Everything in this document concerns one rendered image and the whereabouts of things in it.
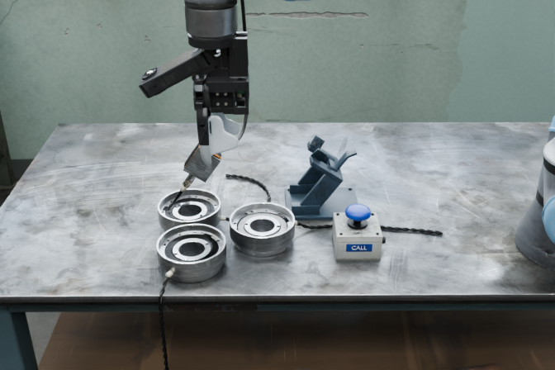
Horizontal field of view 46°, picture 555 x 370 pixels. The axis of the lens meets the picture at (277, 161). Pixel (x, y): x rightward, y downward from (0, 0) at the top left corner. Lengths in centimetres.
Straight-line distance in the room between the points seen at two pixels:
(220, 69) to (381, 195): 41
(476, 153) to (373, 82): 134
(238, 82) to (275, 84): 171
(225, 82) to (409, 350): 61
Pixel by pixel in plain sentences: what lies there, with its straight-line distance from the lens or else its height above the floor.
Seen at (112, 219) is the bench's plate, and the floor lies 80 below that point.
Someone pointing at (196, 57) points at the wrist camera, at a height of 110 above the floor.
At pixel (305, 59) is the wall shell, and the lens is 263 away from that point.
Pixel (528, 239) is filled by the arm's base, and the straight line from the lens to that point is 110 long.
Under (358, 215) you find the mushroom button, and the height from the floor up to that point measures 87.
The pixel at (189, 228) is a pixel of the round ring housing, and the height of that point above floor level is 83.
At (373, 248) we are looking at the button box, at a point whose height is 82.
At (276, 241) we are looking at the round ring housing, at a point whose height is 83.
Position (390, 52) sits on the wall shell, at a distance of 266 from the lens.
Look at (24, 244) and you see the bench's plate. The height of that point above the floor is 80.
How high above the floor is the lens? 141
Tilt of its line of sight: 28 degrees down
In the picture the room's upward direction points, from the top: straight up
